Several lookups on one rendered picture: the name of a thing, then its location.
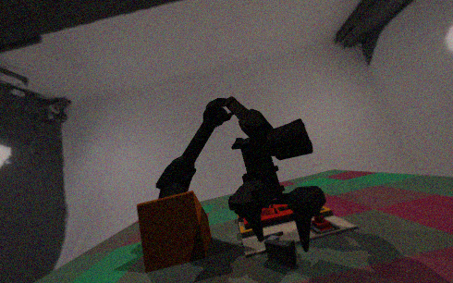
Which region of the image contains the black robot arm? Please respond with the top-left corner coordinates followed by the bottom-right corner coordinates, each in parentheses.
top-left (156, 96), bottom-right (312, 218)

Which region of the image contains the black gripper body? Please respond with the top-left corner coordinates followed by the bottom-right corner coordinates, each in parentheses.
top-left (243, 162), bottom-right (326, 215)

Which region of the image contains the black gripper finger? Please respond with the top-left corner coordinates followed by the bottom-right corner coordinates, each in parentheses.
top-left (243, 215), bottom-right (263, 242)
top-left (290, 212), bottom-right (313, 252)

